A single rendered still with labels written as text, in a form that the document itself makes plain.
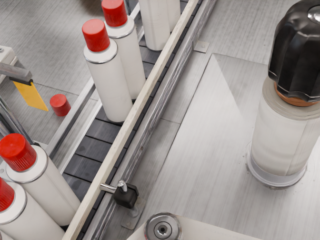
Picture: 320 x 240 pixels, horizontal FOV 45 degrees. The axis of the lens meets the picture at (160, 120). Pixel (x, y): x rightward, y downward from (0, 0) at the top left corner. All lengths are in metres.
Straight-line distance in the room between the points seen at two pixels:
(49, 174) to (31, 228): 0.07
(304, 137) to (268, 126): 0.04
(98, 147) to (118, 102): 0.09
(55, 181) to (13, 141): 0.09
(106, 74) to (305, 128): 0.29
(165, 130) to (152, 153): 0.05
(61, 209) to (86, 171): 0.11
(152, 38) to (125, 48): 0.16
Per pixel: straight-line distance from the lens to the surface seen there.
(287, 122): 0.47
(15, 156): 0.45
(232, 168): 0.63
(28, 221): 0.49
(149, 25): 0.73
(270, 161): 0.56
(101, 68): 0.57
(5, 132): 0.57
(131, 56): 0.63
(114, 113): 0.66
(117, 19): 0.58
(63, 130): 0.60
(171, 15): 0.79
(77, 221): 0.58
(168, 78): 0.74
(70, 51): 0.90
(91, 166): 0.65
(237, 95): 0.71
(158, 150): 0.70
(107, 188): 0.59
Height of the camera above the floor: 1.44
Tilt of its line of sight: 55 degrees down
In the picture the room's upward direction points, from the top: 10 degrees counter-clockwise
